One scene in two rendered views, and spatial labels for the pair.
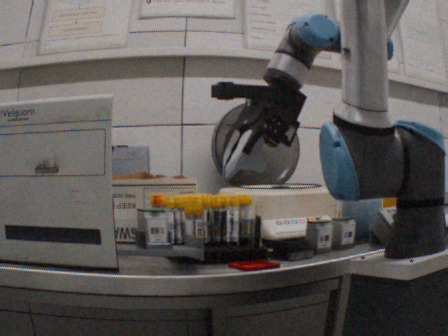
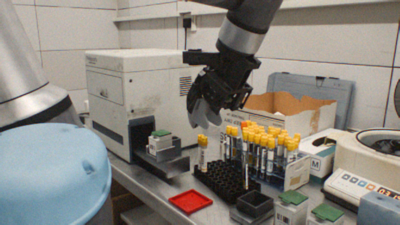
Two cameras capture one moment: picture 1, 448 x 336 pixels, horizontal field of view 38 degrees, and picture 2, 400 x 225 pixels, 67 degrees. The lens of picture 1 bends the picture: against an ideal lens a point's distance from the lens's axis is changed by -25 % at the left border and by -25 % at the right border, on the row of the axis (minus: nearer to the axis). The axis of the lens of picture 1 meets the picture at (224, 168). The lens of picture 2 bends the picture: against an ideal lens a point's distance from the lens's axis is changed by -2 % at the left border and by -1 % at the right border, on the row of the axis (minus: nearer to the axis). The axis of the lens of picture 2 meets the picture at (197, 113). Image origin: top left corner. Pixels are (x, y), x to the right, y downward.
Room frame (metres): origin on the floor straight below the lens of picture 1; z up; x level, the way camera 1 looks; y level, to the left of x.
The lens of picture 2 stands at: (1.30, -0.62, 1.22)
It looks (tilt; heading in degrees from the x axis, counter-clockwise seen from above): 14 degrees down; 76
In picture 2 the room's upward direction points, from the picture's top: straight up
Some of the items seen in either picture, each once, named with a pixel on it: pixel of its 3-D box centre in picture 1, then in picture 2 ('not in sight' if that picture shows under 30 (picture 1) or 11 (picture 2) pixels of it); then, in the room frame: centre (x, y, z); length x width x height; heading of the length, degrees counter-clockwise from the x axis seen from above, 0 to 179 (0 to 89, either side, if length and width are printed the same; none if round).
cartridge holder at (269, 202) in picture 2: (290, 249); (254, 206); (1.53, -0.13, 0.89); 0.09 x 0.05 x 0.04; 27
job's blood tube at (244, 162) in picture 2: (257, 232); (244, 175); (1.54, -0.06, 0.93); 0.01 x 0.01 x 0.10; 15
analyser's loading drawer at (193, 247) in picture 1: (141, 244); (156, 152); (1.37, 0.14, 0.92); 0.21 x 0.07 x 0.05; 117
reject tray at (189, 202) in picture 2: (254, 265); (190, 200); (1.42, -0.05, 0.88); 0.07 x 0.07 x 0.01; 27
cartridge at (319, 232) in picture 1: (318, 237); (290, 213); (1.58, -0.19, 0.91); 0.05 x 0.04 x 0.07; 27
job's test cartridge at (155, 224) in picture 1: (152, 229); (160, 145); (1.38, 0.12, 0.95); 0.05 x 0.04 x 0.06; 27
